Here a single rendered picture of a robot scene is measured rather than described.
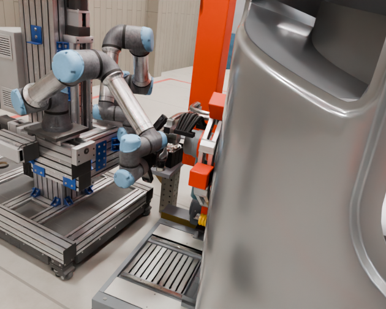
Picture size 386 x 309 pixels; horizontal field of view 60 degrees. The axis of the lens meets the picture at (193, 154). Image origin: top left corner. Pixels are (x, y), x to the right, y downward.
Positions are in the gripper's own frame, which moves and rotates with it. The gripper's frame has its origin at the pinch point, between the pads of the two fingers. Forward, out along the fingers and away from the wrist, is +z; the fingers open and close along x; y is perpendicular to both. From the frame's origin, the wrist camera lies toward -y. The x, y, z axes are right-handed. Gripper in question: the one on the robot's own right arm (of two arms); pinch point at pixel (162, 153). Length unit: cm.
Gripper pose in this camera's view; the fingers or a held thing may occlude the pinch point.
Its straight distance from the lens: 156.4
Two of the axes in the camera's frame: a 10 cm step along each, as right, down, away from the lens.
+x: -9.3, -2.4, 2.8
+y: 1.1, -9.1, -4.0
